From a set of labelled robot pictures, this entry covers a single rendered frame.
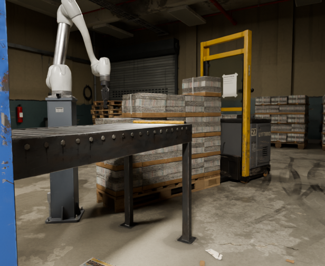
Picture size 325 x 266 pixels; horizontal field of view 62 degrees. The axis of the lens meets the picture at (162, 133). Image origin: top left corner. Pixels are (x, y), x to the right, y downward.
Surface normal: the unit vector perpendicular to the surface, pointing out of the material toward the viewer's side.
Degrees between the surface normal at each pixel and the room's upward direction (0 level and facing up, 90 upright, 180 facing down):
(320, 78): 90
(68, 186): 90
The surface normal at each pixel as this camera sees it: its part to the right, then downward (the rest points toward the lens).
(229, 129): -0.77, 0.05
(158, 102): 0.61, 0.05
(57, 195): 0.11, 0.07
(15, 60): 0.86, 0.04
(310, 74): -0.51, 0.07
